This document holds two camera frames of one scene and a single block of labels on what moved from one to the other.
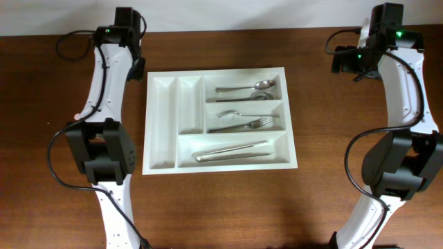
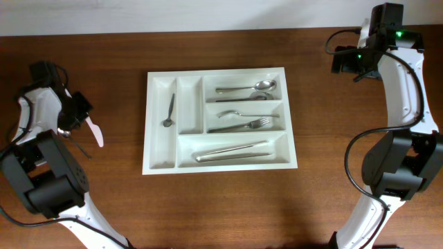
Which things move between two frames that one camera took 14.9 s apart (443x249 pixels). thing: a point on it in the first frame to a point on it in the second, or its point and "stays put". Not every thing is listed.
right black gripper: x=345 y=63 stays put
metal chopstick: x=230 y=156 stays put
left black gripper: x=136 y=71 to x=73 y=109
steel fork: x=228 y=111 stays put
